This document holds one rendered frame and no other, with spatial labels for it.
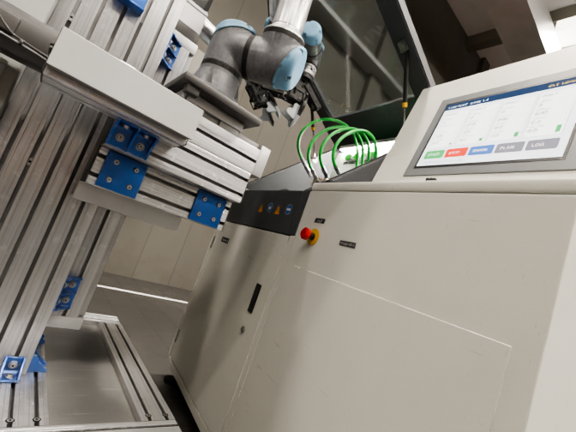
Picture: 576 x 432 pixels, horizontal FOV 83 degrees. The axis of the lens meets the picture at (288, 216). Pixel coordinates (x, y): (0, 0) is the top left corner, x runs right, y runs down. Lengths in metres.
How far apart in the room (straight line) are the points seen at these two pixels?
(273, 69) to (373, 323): 0.67
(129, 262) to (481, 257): 3.44
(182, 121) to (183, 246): 3.22
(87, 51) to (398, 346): 0.78
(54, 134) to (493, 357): 1.02
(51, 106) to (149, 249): 2.91
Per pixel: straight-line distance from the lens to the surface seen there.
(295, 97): 1.34
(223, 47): 0.98
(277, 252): 1.12
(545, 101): 1.16
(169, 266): 3.90
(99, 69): 0.71
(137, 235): 3.73
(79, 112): 1.02
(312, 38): 1.33
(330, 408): 0.83
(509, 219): 0.68
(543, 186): 0.68
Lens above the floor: 0.71
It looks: 7 degrees up
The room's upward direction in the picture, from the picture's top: 19 degrees clockwise
